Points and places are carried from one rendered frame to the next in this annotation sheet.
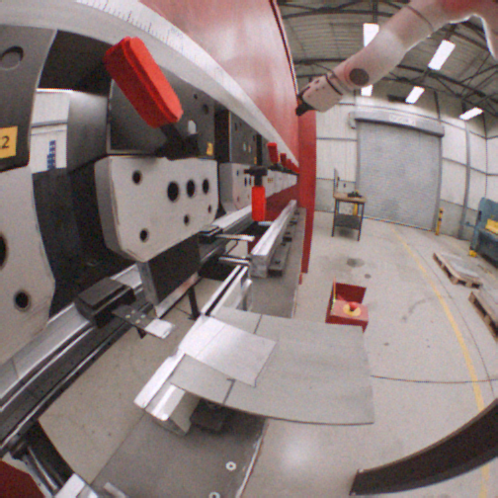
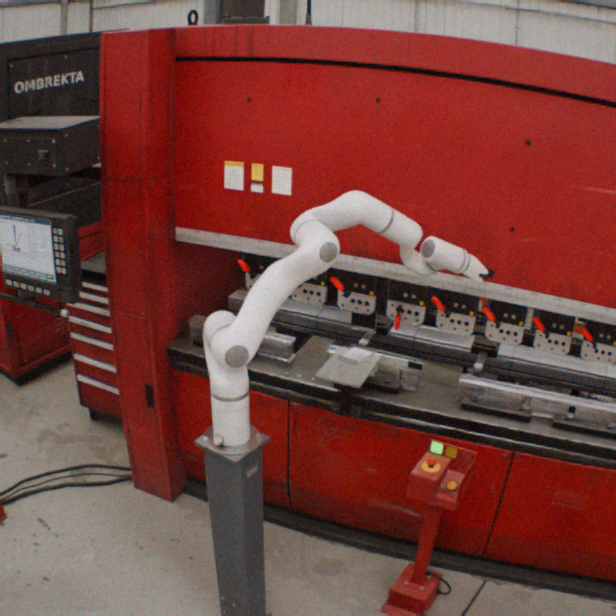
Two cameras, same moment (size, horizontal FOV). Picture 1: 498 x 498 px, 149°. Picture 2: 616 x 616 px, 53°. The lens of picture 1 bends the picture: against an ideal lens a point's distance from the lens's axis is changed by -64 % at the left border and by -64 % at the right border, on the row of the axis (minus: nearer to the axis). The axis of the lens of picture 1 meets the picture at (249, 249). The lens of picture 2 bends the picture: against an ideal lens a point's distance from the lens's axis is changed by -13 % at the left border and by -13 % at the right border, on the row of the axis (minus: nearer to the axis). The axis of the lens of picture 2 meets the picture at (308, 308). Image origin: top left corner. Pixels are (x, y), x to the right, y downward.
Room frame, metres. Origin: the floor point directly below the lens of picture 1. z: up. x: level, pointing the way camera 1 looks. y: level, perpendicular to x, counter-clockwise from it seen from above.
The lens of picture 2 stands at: (0.19, -2.40, 2.32)
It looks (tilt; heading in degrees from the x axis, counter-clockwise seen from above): 25 degrees down; 95
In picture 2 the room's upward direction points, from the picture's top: 2 degrees clockwise
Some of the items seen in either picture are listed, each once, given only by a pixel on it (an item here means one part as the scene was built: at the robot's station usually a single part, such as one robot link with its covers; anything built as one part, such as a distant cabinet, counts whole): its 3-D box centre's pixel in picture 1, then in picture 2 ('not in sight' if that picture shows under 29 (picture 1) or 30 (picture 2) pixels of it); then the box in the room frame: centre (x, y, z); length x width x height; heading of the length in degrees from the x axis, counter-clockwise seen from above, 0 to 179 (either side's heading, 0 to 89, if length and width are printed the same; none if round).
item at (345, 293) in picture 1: (347, 308); (441, 474); (0.55, -0.40, 0.75); 0.20 x 0.16 x 0.18; 155
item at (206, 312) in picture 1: (228, 290); (399, 360); (0.36, 0.05, 0.99); 0.20 x 0.03 x 0.03; 163
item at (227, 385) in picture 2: not in sight; (226, 352); (-0.20, -0.57, 1.30); 0.19 x 0.12 x 0.24; 115
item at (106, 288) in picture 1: (121, 307); (372, 329); (0.25, 0.26, 1.01); 0.26 x 0.12 x 0.05; 73
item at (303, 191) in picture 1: (282, 183); not in sight; (2.43, -0.42, 1.15); 0.85 x 0.25 x 2.30; 73
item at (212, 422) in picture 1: (235, 365); (364, 381); (0.23, 0.03, 0.89); 0.30 x 0.05 x 0.03; 163
